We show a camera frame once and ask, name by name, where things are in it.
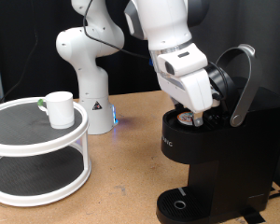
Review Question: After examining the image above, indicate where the clear water tank black lid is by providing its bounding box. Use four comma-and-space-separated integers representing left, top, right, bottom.
233, 76, 251, 94

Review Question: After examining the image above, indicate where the thin black hanging cable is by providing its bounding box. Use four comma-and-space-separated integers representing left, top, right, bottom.
3, 0, 39, 101

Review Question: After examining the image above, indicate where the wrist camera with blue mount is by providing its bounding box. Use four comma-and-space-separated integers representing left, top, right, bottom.
209, 78, 224, 108

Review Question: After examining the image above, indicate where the white two-tier turntable shelf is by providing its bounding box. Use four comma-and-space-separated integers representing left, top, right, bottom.
0, 96, 92, 208

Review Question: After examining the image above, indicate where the black Keurig coffee machine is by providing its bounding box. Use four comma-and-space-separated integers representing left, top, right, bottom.
155, 43, 280, 224

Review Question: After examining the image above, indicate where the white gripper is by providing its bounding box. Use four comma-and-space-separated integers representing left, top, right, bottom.
160, 67, 215, 128

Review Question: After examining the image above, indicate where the white K-cup coffee pod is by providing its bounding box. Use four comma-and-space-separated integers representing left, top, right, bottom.
175, 110, 196, 127

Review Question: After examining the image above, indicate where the white mug green-marked handle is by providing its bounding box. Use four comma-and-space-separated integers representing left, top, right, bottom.
36, 91, 76, 130

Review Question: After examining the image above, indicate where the black tape strip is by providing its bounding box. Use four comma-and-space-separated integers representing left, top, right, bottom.
239, 207, 267, 224

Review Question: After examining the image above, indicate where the black camera cable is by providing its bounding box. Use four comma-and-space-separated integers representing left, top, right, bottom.
82, 0, 226, 101

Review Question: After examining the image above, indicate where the black power cord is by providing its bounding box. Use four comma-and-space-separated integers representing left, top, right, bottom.
267, 189, 280, 201

